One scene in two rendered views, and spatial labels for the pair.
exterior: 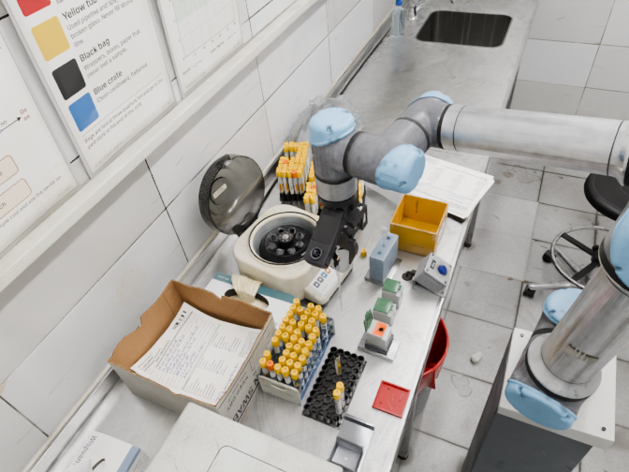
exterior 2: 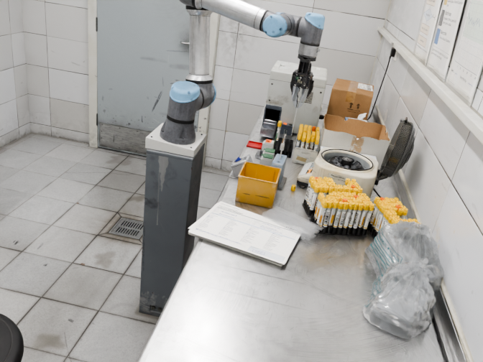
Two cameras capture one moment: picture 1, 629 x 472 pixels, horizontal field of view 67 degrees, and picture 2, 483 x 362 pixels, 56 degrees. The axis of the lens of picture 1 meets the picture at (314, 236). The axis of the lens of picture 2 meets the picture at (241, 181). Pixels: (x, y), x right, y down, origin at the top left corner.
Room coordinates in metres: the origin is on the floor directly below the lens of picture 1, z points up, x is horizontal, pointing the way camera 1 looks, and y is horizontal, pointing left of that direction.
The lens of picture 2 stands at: (2.25, -0.91, 1.61)
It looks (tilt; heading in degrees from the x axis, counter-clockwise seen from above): 25 degrees down; 157
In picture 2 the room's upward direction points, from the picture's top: 9 degrees clockwise
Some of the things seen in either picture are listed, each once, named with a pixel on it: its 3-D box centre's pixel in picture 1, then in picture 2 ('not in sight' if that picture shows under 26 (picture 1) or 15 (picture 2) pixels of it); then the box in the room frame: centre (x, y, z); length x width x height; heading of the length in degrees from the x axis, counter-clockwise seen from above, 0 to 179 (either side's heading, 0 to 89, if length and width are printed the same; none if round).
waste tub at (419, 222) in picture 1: (418, 226); (258, 184); (0.95, -0.30, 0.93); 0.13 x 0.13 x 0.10; 60
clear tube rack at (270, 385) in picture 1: (299, 353); (305, 149); (0.60, 0.07, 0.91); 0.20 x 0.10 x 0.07; 151
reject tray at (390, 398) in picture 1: (391, 398); (254, 144); (0.48, -0.12, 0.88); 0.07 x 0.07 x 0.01; 61
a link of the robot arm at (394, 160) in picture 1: (390, 157); (286, 24); (0.62, -0.14, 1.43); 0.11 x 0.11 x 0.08; 48
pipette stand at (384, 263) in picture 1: (384, 258); (277, 171); (0.85, -0.18, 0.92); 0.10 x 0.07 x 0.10; 146
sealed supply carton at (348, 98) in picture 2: not in sight; (350, 100); (0.01, 0.65, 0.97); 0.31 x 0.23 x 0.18; 144
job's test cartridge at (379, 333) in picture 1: (379, 336); (267, 148); (0.61, -0.12, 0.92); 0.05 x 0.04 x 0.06; 59
